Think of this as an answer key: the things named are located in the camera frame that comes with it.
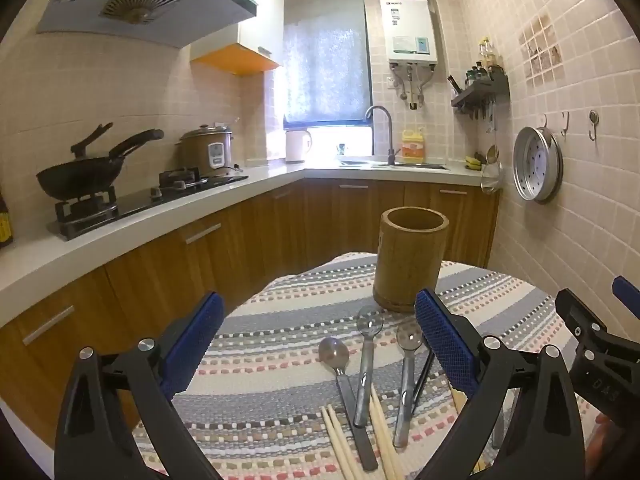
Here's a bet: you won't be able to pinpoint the steel strainer ladle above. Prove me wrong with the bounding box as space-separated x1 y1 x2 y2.
481 160 503 195

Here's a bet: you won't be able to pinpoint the bamboo utensil holder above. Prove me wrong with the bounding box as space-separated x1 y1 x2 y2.
372 206 450 315

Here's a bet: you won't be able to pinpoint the black wall spice rack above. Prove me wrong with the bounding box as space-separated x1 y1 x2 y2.
451 74 510 116

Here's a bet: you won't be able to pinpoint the person's right hand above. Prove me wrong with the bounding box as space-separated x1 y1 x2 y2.
594 407 620 467

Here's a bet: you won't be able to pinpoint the yellow detergent bottle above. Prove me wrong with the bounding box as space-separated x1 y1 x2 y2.
401 127 426 163

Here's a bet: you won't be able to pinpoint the round steel steamer tray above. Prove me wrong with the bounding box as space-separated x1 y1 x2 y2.
513 126 564 204

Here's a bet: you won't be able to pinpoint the black-handled steel spoon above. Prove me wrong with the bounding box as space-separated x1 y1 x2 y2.
318 337 379 472

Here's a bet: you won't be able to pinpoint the black wok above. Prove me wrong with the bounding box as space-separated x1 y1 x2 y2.
36 129 165 200

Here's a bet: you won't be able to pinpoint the grey range hood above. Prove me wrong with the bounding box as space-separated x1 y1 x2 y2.
36 0 258 50

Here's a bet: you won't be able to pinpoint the white gas water heater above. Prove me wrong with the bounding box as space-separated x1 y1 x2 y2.
379 0 441 66

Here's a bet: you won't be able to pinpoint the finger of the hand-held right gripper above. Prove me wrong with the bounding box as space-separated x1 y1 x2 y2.
612 275 640 321
554 287 640 361

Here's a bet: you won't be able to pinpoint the steel water heater pipes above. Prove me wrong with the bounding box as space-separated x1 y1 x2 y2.
392 62 436 110

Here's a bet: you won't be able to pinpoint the dark sauce bottle yellow label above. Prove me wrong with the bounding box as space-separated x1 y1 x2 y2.
0 185 16 248

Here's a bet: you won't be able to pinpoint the hanging kitchen tool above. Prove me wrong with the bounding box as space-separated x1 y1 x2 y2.
470 105 501 136

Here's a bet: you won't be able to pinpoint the brown rice cooker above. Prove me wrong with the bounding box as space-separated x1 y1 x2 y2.
175 124 236 177

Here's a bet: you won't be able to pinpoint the white electric kettle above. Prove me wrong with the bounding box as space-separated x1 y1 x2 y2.
285 129 313 163

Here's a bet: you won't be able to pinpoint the wooden base cabinets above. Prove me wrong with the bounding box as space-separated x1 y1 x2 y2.
0 177 501 446

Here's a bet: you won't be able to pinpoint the black glass gas stove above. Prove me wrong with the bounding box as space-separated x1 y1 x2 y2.
47 170 249 241

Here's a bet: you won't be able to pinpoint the striped woven tablecloth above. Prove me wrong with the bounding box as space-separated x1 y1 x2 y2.
132 251 583 480

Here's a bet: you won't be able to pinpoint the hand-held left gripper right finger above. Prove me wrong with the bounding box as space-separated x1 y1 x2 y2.
414 287 586 480

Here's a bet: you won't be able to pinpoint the black chopstick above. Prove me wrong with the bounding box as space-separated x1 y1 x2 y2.
412 350 434 421
408 357 430 411

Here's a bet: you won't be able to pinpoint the white kitchen countertop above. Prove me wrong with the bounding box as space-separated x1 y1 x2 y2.
0 160 483 328

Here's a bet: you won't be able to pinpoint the grey window blind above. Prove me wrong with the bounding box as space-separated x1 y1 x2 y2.
282 0 373 126

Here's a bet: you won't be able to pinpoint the steel kitchen sink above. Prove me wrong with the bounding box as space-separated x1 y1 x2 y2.
337 157 446 170

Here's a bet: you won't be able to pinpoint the white and orange wall cabinet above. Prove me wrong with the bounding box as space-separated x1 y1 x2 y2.
189 0 286 77

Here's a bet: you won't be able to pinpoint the dark gooseneck faucet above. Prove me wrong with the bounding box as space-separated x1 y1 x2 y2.
365 105 397 166

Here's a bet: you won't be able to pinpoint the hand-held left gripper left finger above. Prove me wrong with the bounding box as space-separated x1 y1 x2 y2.
54 290 226 480

